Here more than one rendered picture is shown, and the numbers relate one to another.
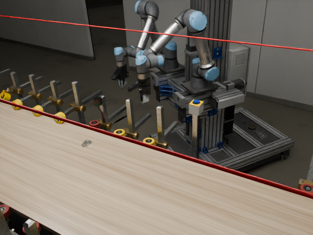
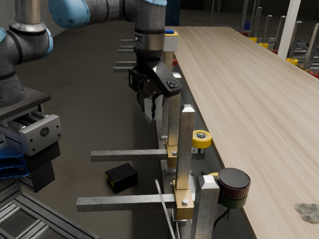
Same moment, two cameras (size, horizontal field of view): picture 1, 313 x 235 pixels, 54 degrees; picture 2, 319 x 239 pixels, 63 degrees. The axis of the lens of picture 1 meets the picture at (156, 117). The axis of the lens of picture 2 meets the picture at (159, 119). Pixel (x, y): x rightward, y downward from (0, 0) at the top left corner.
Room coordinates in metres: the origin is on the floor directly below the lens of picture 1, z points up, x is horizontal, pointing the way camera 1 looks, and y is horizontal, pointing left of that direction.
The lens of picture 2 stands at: (2.34, 0.64, 1.43)
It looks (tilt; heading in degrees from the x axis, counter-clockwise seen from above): 29 degrees down; 234
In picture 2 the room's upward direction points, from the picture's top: 1 degrees clockwise
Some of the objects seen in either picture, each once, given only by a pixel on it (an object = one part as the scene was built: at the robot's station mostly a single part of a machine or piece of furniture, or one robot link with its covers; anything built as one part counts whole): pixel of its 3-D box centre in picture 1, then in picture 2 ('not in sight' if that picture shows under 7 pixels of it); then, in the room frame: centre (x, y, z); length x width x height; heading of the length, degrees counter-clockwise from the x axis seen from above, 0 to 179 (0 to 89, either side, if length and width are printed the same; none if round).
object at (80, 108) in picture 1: (78, 107); not in sight; (2.19, 0.63, 0.94); 0.13 x 0.06 x 0.05; 58
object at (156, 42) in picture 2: (142, 75); (148, 41); (1.97, 0.08, 1.29); 0.08 x 0.08 x 0.05
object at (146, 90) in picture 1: (144, 86); (147, 70); (1.97, 0.07, 1.20); 0.09 x 0.08 x 0.12; 88
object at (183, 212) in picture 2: (130, 134); (182, 196); (1.93, 0.21, 0.83); 0.13 x 0.06 x 0.05; 58
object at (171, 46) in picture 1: (169, 49); not in sight; (2.75, -0.16, 1.20); 0.13 x 0.12 x 0.14; 45
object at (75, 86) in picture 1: (79, 108); not in sight; (2.18, 0.61, 0.94); 0.03 x 0.03 x 0.48; 58
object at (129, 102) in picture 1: (132, 127); (182, 176); (1.92, 0.19, 0.89); 0.03 x 0.03 x 0.48; 58
